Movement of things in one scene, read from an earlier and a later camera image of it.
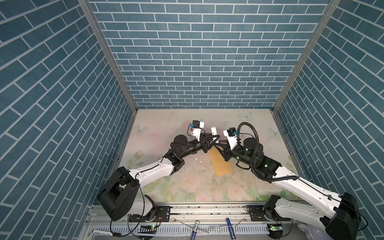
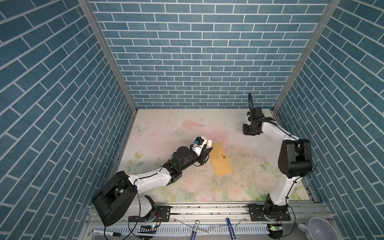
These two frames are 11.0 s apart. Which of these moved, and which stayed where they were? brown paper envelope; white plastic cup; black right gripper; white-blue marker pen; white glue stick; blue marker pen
Moved: white glue stick; black right gripper
Stayed: blue marker pen; white plastic cup; brown paper envelope; white-blue marker pen
